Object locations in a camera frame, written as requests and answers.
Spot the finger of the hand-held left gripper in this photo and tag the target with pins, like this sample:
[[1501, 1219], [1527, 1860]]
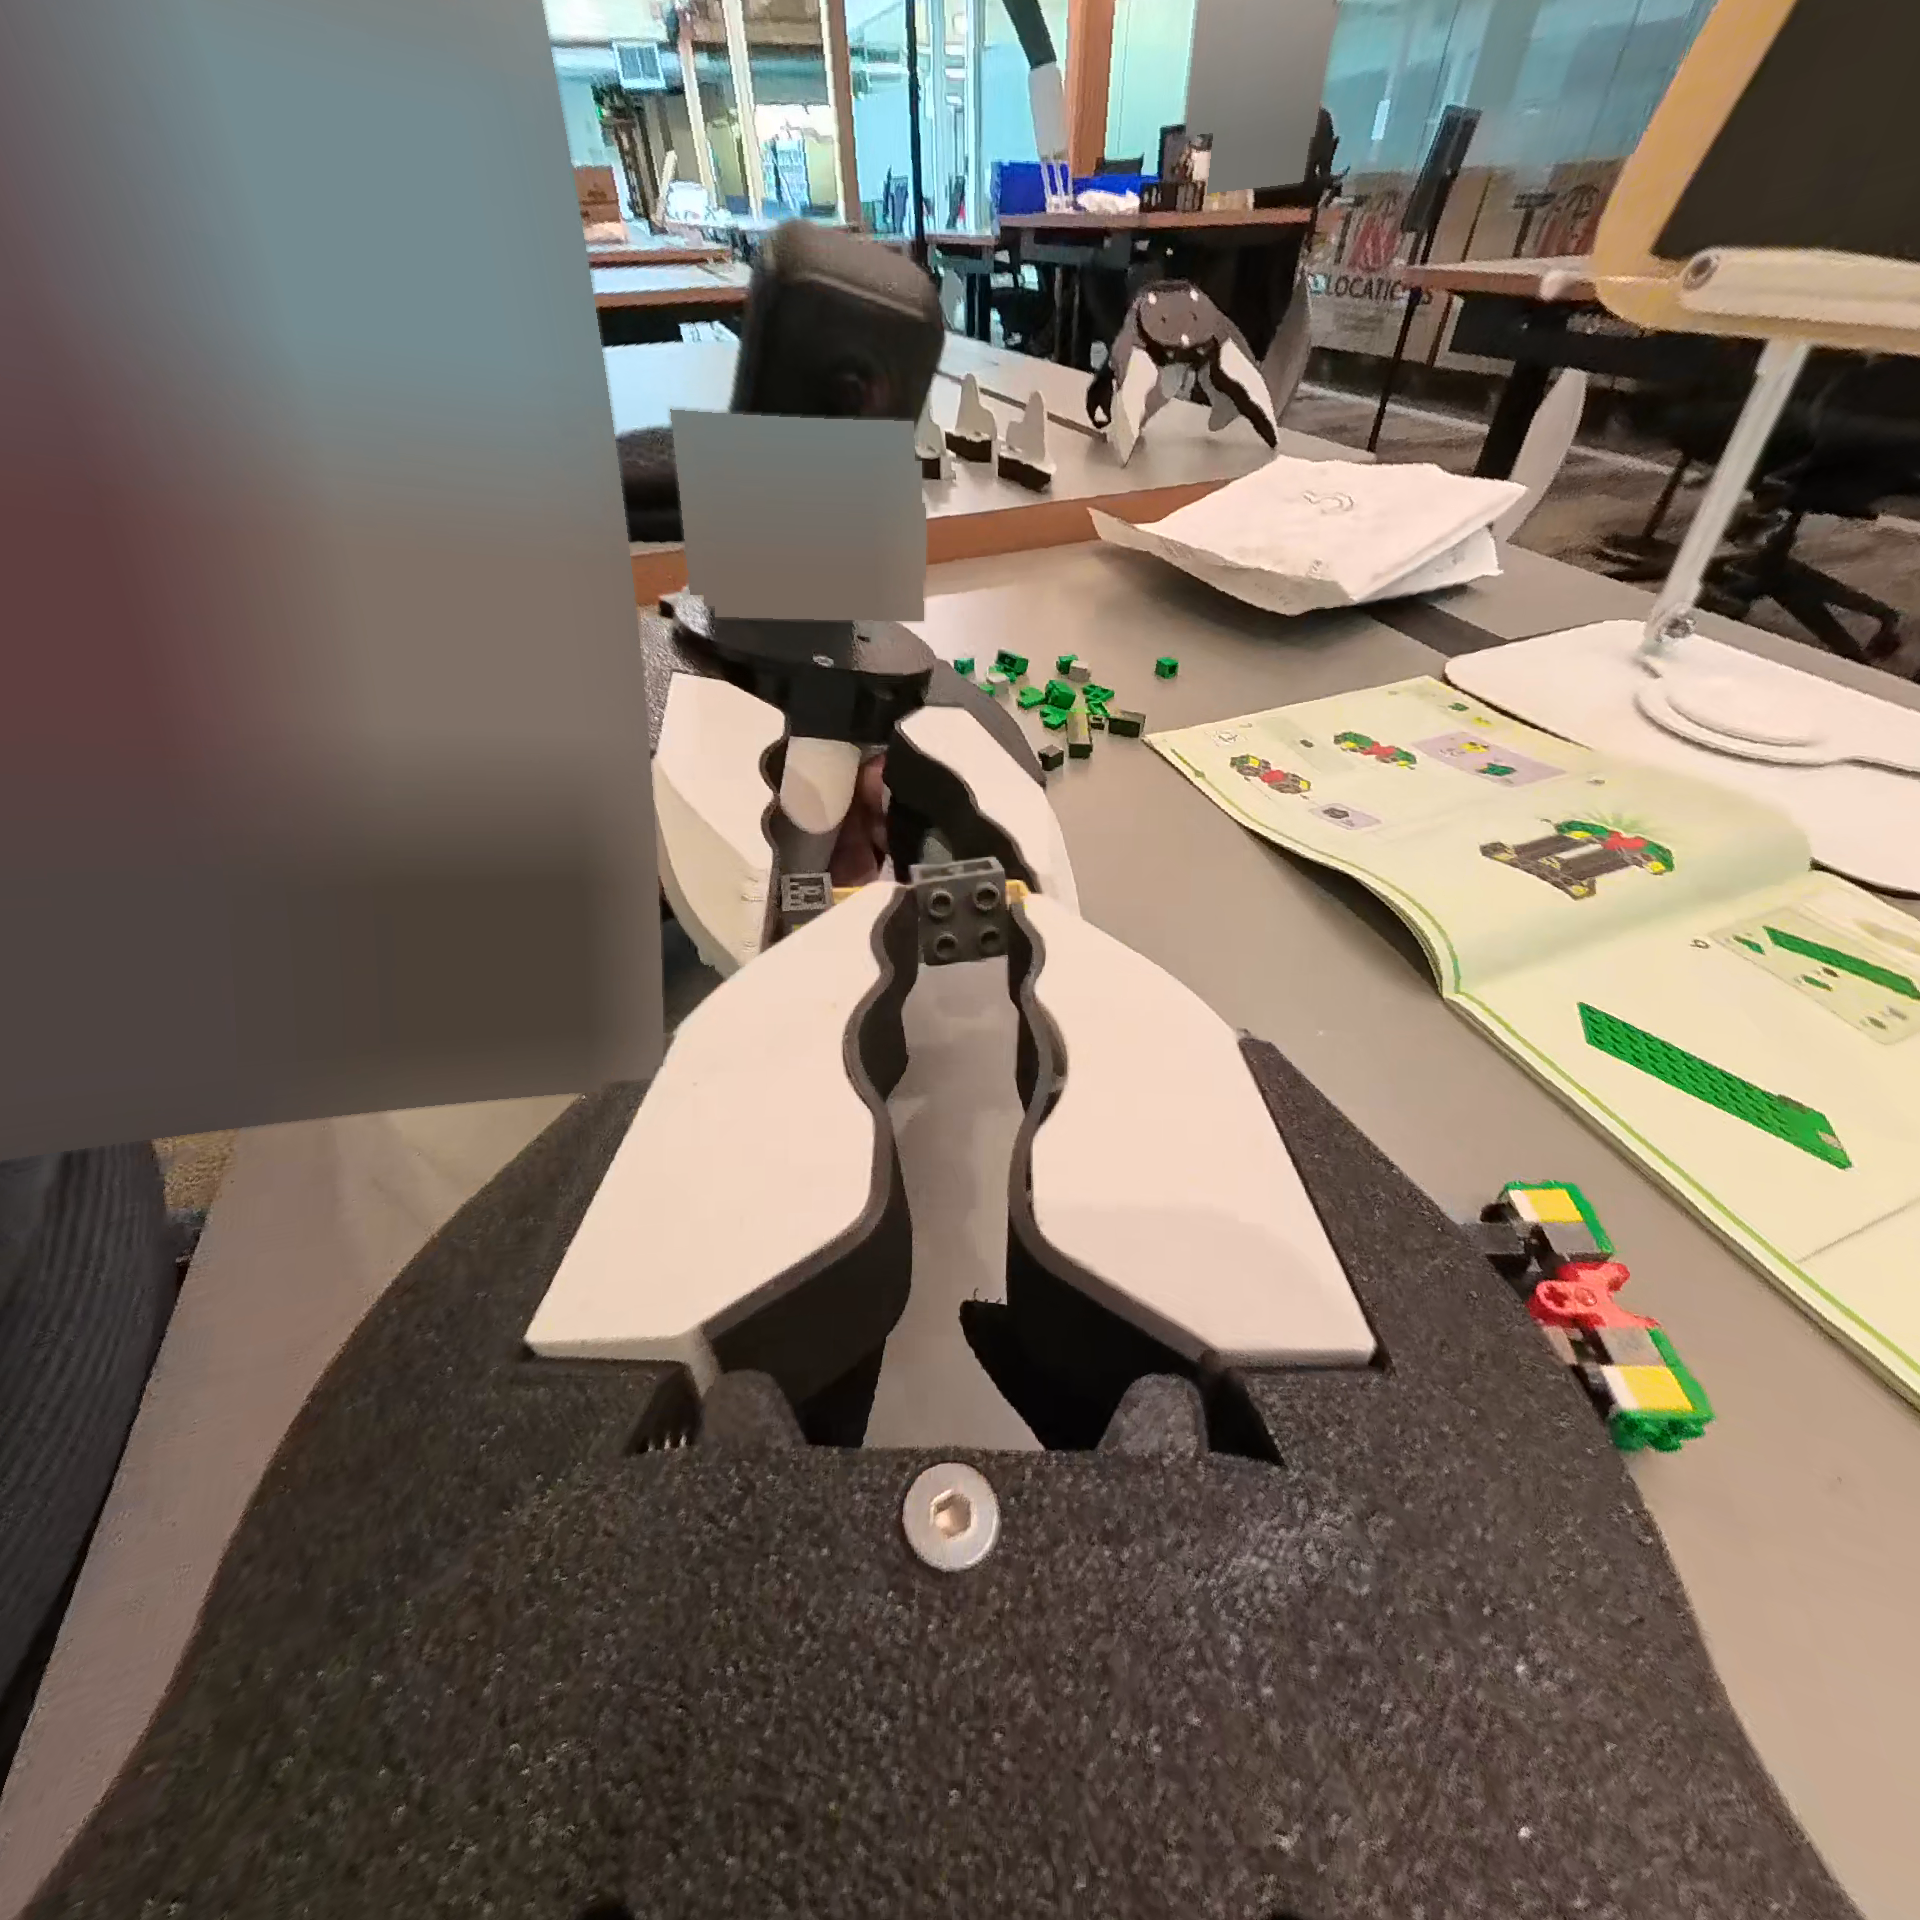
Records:
[[705, 811], [1013, 803]]

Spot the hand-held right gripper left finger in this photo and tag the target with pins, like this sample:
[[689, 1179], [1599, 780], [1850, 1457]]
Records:
[[735, 1172]]

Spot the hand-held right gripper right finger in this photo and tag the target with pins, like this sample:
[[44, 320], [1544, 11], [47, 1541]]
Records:
[[1184, 1185]]

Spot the dark grey toy brick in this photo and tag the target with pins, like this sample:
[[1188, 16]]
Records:
[[961, 916]]

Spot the light grey toy brick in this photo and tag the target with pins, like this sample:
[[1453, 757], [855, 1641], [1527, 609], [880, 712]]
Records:
[[805, 895]]

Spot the long yellow toy brick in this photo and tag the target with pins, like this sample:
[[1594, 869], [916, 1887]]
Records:
[[863, 892]]

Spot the pile of green toy bricks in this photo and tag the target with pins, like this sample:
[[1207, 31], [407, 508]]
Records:
[[1066, 705]]

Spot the white spare finger part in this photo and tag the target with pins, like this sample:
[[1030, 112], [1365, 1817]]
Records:
[[933, 447], [1028, 447], [973, 422]]

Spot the wood-edged grey table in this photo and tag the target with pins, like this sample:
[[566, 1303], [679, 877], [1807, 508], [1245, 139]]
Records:
[[1050, 504]]

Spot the crumpled white paper bag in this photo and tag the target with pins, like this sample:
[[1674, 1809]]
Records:
[[1320, 524]]

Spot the idle hand-held gripper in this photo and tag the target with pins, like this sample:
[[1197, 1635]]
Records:
[[1184, 375]]

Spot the black green red brick assembly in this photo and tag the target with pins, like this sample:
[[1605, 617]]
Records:
[[1628, 1349]]

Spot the green instruction booklet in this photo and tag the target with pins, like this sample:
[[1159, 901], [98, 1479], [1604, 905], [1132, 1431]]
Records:
[[1621, 932]]

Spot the blue plastic bin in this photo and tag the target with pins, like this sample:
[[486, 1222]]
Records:
[[1028, 188]]

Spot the dark wooden table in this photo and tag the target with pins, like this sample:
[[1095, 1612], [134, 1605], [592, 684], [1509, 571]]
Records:
[[1156, 223]]

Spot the dark ribbed cloth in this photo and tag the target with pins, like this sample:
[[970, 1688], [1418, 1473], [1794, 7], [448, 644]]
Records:
[[76, 1395]]

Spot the brown side table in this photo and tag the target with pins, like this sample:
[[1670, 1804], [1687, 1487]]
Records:
[[1485, 278]]

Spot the printed cardboard boxes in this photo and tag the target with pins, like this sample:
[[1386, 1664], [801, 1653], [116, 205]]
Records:
[[1516, 225]]

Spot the black monitor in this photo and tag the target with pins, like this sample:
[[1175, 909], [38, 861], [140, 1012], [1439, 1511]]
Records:
[[1449, 158]]

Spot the black office chair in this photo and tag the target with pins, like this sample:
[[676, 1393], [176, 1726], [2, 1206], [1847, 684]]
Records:
[[1799, 511]]

